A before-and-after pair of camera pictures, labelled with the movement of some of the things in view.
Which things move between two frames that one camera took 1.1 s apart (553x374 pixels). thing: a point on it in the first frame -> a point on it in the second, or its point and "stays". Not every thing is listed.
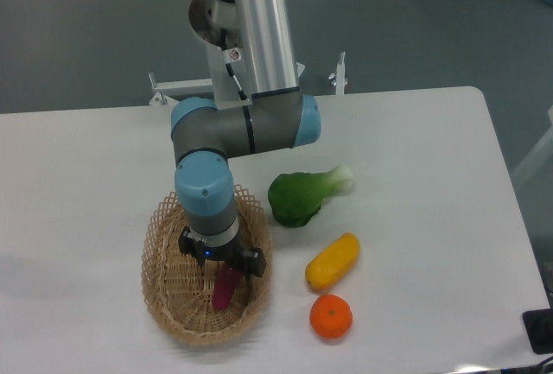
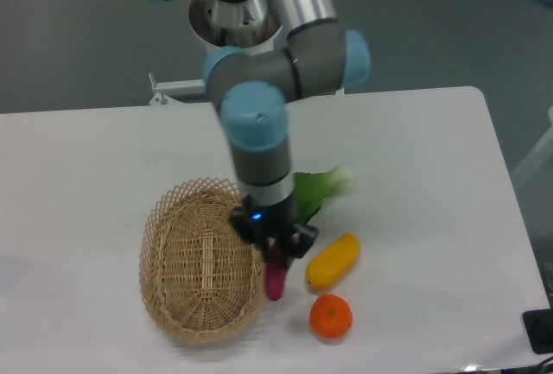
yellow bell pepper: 333,262 stays
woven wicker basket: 180,290 stays
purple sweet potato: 227,285 -> 276,271
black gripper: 253,260 -> 257,223
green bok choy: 295,198 stays
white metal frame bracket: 164,90 stays
